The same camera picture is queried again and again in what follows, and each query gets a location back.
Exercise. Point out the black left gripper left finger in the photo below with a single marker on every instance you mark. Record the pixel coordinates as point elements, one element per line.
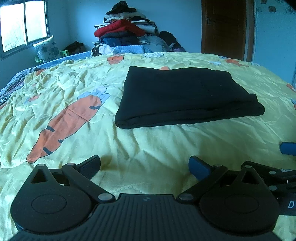
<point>57,200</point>

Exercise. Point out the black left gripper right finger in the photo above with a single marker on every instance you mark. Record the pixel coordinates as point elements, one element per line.
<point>238,203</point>

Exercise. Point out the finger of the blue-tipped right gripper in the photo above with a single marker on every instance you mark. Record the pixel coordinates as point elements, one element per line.
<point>288,148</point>

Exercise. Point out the black pants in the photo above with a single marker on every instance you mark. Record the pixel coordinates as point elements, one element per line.
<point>153,97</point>

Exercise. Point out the yellow floral bed quilt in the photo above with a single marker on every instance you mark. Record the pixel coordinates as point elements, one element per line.
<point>66,113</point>

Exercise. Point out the white wardrobe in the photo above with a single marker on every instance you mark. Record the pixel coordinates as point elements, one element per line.
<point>275,38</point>

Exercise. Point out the brown wooden door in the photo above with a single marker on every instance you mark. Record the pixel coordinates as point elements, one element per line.
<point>228,29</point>

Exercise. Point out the green plastic chair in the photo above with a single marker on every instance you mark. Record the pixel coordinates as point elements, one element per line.
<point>64,53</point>

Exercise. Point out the floral pillow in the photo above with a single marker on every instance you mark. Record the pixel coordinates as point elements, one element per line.
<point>47,50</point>

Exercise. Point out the dark bag on chair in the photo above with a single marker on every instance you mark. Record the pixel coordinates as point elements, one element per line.
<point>75,48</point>

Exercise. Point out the pile of clothes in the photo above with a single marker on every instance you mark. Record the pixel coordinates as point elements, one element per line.
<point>125,30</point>

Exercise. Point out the window with frame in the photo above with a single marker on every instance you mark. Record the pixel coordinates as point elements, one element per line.
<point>23,24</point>

